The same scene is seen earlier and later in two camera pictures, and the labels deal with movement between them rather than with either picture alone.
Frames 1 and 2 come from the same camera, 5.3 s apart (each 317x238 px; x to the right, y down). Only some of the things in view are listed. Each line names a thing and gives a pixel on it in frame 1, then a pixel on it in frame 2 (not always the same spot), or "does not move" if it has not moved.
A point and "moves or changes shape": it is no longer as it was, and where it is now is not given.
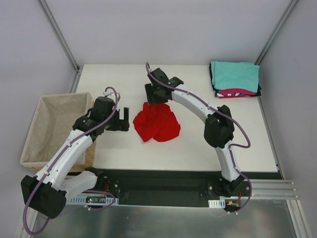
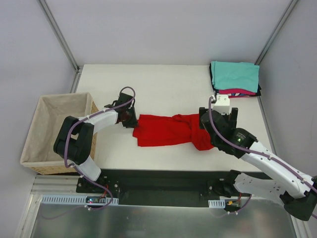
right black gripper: x=152 y=95 -> x=204 y=118
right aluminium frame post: x=276 y=31 does not move
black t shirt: x=216 y=91 does not move
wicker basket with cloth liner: x=55 y=119 does not move
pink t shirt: x=234 y=93 does not move
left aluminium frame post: x=79 y=68 does not move
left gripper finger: x=126 y=115 -> x=131 y=122
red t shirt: x=157 y=121 moves or changes shape
